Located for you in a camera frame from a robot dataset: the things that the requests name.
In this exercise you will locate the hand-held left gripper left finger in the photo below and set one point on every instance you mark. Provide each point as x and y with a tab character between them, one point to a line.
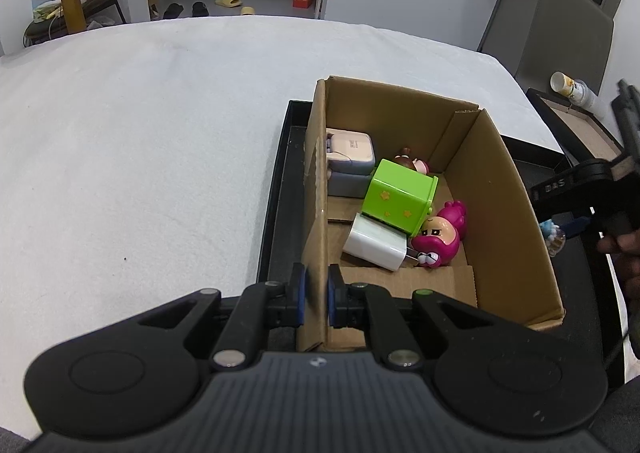
299	294

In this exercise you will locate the brown-haired doll figurine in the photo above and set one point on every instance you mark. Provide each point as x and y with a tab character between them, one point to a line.
411	161

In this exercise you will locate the green cube box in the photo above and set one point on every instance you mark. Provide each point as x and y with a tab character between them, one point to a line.
397	195

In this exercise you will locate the brown cardboard box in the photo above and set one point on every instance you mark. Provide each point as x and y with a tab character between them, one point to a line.
500	243

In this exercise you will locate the black slipper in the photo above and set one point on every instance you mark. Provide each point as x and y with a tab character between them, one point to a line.
200	9
174	11

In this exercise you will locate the yellow slipper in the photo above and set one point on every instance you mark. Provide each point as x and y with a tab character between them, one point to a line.
229	1
248	11

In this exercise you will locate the grey panel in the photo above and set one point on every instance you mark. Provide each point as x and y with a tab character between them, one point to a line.
570	28

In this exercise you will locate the person's right hand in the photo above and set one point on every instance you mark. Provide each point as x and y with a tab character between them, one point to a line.
622	258

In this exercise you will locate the black tray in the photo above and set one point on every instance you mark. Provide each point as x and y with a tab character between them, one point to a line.
282	213

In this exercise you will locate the white bottle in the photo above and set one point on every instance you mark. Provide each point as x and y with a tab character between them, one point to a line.
572	89

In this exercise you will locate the pink figurine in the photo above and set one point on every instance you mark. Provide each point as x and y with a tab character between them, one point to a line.
442	233

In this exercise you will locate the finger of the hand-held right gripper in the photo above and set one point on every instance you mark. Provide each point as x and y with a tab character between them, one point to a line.
629	118
565	188

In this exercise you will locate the purple and beige toy box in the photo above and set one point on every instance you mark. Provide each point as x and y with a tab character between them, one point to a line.
350	158

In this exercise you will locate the light blue small figurine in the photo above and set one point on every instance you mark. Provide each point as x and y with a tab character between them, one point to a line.
554	235

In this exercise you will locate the person's grey trousers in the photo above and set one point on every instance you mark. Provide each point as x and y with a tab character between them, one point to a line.
622	420

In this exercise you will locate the white charger plug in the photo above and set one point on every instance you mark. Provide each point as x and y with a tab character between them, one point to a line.
376	245

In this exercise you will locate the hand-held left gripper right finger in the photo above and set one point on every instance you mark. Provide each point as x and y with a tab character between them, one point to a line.
331	295

